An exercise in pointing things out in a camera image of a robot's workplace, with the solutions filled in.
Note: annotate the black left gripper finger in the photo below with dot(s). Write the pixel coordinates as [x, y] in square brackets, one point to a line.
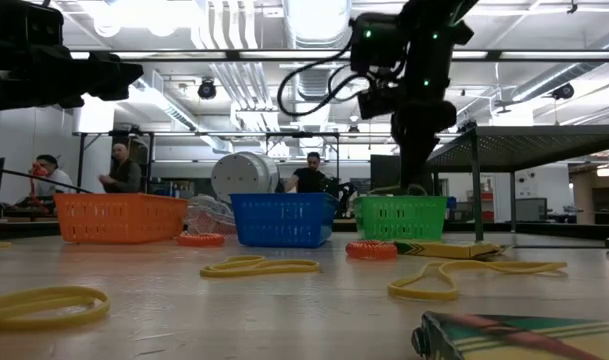
[116, 77]

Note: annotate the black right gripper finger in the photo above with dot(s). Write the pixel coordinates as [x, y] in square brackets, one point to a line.
[418, 177]

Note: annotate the green plastic basket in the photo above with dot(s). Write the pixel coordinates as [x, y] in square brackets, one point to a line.
[401, 220]

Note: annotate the orange coil wristband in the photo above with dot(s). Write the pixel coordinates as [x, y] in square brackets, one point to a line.
[201, 240]
[371, 251]

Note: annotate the yellow rubber band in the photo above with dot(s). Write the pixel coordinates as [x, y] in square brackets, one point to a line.
[424, 295]
[104, 305]
[206, 272]

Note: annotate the blue plastic basket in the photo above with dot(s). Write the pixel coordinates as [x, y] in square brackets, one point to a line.
[284, 220]

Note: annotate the orange plastic basket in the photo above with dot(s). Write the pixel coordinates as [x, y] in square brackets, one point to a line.
[119, 220]

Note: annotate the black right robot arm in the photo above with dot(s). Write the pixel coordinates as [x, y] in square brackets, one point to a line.
[424, 50]

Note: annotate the black background robot arm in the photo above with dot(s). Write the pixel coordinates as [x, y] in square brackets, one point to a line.
[345, 197]

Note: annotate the red desk lamp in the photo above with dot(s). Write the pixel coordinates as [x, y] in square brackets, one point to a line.
[39, 170]

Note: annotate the large black monitor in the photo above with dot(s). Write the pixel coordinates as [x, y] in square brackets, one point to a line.
[384, 172]

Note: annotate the red white storage shelf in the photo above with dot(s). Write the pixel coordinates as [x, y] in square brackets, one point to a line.
[484, 210]

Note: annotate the black ceiling spotlight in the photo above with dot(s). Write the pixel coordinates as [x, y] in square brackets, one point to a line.
[563, 91]
[207, 90]

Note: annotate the grey perforated metal shelf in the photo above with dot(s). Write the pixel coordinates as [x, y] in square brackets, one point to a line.
[534, 145]

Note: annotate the grey cabinet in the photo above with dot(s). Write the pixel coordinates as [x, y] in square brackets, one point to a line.
[531, 210]

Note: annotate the white cylindrical appliance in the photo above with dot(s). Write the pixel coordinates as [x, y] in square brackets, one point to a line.
[241, 175]

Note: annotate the clear plastic bag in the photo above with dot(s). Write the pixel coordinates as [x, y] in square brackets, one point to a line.
[209, 215]

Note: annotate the wooden cabinet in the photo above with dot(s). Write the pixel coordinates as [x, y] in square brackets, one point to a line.
[584, 200]

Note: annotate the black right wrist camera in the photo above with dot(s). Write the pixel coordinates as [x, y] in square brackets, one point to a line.
[376, 102]

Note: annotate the black aluminium rig frame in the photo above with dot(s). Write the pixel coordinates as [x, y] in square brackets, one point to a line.
[494, 55]

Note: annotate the black background workstation frame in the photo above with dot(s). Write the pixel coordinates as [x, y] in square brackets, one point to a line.
[209, 134]

